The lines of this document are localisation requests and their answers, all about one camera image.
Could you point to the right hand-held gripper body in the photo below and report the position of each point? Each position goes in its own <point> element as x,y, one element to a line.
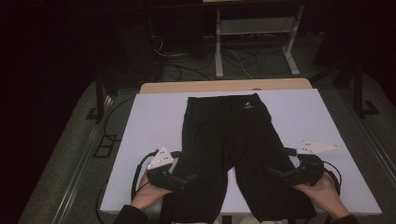
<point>308,172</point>

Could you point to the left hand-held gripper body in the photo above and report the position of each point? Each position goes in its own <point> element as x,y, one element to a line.
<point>162,179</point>

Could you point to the black pants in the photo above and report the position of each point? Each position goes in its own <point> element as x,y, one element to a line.
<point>224,133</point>

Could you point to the person's left hand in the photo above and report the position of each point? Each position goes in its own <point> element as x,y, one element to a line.
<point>148,194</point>

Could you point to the person's right hand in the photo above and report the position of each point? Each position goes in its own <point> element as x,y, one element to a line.
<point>325,196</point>

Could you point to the white board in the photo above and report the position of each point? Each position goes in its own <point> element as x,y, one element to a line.
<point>155,118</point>

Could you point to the wooden table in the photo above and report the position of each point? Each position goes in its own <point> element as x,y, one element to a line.
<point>186,86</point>

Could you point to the black metal stand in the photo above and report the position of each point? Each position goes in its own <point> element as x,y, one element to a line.
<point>99,96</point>
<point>358,90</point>

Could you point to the metal floor rail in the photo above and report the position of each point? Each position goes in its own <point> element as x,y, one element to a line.
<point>370,140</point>
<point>81,168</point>

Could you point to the white metal desk frame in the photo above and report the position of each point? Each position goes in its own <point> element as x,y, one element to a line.
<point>255,26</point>

